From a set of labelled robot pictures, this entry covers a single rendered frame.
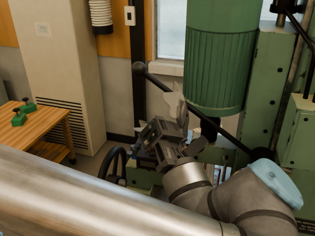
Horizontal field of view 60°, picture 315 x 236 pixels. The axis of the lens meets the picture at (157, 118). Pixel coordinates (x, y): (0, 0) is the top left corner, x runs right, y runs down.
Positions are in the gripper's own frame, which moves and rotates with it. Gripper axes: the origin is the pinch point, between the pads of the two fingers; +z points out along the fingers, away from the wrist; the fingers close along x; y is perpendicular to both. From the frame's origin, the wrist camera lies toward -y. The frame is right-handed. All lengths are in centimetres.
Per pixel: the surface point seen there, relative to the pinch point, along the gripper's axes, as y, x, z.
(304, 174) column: -31.9, -9.8, -25.5
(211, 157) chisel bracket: -24.4, 8.4, -9.4
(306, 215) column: -41, -1, -33
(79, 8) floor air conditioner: -26, 52, 143
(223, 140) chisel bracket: -27.0, 3.3, -6.1
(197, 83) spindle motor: -6.8, -8.7, 0.6
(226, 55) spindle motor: -6.5, -18.7, -0.1
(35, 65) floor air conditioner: -16, 111, 141
